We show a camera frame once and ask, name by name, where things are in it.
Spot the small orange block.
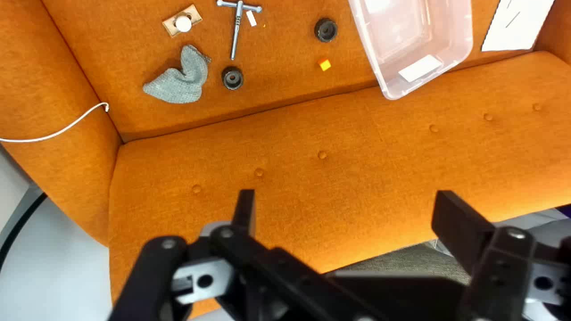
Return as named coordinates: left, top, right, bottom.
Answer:
left=318, top=59, right=333, bottom=71

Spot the white ball on card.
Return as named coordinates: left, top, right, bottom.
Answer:
left=163, top=5, right=202, bottom=37

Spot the grey crumpled cloth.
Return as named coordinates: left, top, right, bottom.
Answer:
left=143, top=45, right=209, bottom=105

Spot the black ring near bin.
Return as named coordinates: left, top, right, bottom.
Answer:
left=313, top=16, right=340, bottom=45

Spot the clear plastic bin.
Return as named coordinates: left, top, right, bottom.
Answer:
left=349, top=0, right=474, bottom=100

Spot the white paper sheet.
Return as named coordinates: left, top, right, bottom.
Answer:
left=482, top=0, right=556, bottom=52

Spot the white cable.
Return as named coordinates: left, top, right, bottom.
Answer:
left=0, top=100, right=113, bottom=144

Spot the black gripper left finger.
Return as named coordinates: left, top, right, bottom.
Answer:
left=233, top=189, right=256, bottom=232

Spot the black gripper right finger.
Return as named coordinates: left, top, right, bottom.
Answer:
left=433, top=191, right=495, bottom=275

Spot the black ring near cloth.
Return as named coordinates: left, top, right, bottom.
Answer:
left=220, top=64, right=247, bottom=93

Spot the orange fabric sofa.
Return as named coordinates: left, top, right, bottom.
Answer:
left=0, top=0, right=571, bottom=284

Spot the metal T-shaped tool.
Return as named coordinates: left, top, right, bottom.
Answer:
left=217, top=0, right=263, bottom=59

